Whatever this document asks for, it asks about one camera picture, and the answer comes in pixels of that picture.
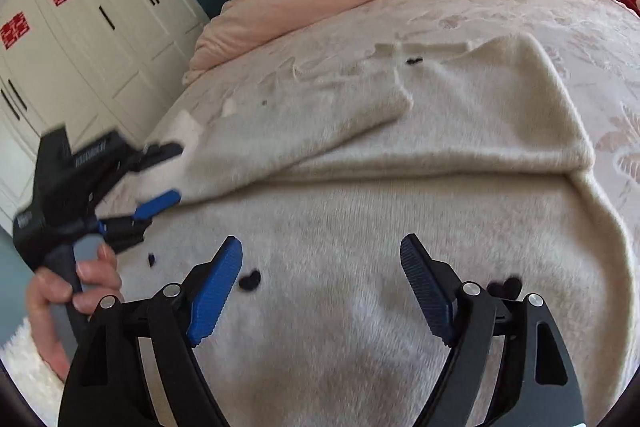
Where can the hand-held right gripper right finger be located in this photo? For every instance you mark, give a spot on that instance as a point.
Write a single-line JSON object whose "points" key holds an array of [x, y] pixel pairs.
{"points": [[425, 287]]}

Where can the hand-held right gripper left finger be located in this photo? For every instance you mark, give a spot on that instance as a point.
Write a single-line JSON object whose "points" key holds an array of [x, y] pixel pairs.
{"points": [[215, 294]]}

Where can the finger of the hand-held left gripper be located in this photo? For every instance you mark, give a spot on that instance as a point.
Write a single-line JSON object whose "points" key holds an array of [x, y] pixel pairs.
{"points": [[155, 152], [157, 203]]}

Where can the cream fuzzy sweater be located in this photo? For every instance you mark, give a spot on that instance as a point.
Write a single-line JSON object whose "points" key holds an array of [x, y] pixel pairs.
{"points": [[400, 217]]}

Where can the person's left hand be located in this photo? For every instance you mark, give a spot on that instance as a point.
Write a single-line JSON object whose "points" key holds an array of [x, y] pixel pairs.
{"points": [[55, 302]]}

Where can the white wardrobe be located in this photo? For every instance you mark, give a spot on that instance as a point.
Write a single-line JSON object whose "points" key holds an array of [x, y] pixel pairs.
{"points": [[75, 37]]}

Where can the white fluffy sleeve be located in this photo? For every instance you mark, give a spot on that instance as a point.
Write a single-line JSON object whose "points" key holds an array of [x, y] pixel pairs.
{"points": [[30, 372]]}

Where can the beige embossed bedspread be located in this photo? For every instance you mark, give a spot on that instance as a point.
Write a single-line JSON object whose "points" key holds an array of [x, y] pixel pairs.
{"points": [[525, 12]]}

